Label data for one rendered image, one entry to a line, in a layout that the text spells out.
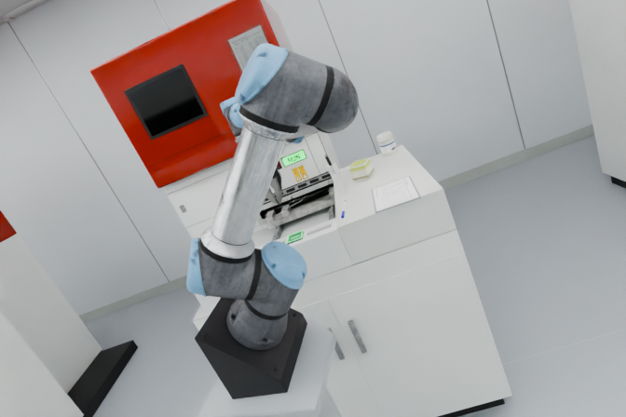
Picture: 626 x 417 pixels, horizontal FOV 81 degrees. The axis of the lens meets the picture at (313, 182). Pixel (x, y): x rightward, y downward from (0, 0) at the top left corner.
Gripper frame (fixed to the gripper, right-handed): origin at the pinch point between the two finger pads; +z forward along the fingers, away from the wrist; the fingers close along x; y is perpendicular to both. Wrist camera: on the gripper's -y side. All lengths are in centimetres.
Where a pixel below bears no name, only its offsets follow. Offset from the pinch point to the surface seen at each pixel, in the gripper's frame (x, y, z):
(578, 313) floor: -95, 32, 111
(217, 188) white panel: 41, 59, 0
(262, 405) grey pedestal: 10, -48, 29
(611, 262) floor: -127, 56, 111
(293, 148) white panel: -2, 59, -4
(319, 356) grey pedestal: -3.5, -39.4, 28.8
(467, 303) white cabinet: -45, -4, 57
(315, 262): -3.6, -3.9, 23.4
